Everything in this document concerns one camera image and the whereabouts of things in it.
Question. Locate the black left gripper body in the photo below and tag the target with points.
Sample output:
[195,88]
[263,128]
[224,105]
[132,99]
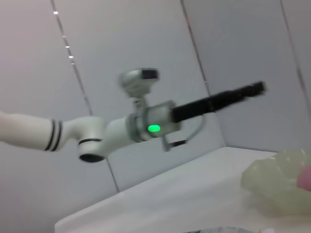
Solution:
[192,109]

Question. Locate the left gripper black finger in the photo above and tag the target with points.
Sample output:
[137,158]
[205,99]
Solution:
[238,94]

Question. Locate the pink peach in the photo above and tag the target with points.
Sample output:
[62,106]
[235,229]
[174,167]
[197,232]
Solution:
[305,178]

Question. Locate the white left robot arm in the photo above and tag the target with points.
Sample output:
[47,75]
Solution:
[24,131]

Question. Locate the translucent green glass plate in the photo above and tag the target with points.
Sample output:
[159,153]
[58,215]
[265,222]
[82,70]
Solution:
[272,184]

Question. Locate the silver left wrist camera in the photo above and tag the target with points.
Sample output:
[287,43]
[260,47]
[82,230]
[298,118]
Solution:
[136,80]

